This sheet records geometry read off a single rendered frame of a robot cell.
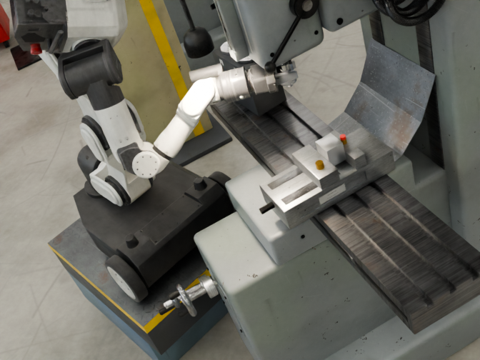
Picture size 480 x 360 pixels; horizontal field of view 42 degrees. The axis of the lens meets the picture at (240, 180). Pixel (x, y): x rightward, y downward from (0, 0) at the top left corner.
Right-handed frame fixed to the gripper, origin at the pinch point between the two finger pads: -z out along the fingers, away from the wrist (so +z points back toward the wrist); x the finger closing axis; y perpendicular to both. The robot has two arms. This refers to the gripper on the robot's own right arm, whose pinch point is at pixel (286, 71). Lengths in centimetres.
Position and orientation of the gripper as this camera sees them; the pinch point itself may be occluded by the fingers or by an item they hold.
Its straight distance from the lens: 178.2
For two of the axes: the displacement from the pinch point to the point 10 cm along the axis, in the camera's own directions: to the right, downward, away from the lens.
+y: 2.6, 7.4, 6.2
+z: -9.6, 2.3, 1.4
